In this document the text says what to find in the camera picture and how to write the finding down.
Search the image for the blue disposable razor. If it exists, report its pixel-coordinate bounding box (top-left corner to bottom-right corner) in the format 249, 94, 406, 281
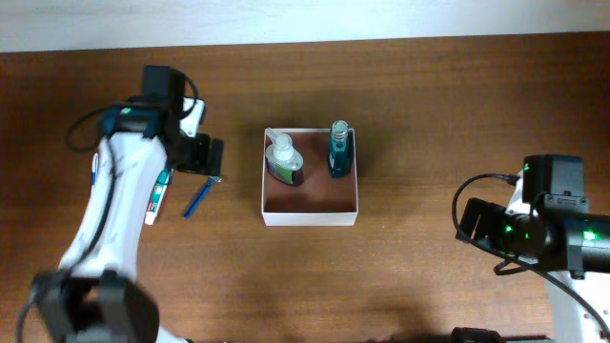
182, 176, 222, 219

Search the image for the clear soap pump bottle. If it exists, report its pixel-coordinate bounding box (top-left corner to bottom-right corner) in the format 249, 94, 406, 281
265, 128, 304, 187

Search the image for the white cardboard box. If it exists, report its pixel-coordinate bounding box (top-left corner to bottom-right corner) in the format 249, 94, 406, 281
260, 128, 359, 227

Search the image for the teal mouthwash bottle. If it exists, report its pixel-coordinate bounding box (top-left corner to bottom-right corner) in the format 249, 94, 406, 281
328, 120, 352, 178

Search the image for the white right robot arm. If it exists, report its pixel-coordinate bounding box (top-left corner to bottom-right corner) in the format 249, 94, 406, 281
452, 163, 609, 342

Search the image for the blue white toothbrush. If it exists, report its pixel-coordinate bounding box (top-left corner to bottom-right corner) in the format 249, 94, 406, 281
91, 152, 99, 191

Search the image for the teal toothpaste tube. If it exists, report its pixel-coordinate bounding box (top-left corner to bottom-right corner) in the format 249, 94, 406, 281
144, 169, 173, 226

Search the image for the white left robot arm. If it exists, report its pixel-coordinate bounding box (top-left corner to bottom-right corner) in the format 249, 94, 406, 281
29, 98, 206, 342

